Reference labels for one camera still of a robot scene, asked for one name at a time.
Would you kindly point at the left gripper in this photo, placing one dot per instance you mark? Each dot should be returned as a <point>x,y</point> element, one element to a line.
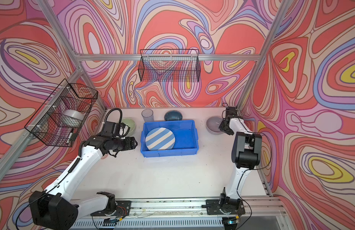
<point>129,143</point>

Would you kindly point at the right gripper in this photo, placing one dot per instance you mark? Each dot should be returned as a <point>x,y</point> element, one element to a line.
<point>221,126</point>

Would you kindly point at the lilac grey bowl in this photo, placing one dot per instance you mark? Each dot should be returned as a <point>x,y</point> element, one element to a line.
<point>212,125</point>

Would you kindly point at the light green bowl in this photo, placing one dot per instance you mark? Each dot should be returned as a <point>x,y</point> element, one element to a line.
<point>131,124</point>

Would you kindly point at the blue plastic bin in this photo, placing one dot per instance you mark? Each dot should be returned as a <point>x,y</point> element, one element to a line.
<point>186,138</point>

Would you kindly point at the dark teal bowl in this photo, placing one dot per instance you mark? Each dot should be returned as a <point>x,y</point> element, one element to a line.
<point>173,115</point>

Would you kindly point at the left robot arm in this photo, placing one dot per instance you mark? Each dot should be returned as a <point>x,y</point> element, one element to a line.
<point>54,208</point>

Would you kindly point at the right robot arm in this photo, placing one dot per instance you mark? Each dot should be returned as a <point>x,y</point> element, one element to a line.
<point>246,157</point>

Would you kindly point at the black marker pen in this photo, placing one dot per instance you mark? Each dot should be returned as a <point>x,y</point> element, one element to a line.
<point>70,136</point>

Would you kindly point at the clear grey plastic cup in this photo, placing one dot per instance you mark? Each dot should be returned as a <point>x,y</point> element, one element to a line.
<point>148,115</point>

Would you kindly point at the white tape roll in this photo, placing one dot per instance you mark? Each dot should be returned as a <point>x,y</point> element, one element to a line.
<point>72,118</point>

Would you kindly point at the black wire basket left wall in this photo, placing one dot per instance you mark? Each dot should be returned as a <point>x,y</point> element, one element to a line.
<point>45,124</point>

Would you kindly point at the black wire basket wall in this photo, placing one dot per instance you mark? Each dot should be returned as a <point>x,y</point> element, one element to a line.
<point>45,124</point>
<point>169,65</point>

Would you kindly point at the black wire basket back wall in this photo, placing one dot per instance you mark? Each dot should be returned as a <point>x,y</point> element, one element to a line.
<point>169,65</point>

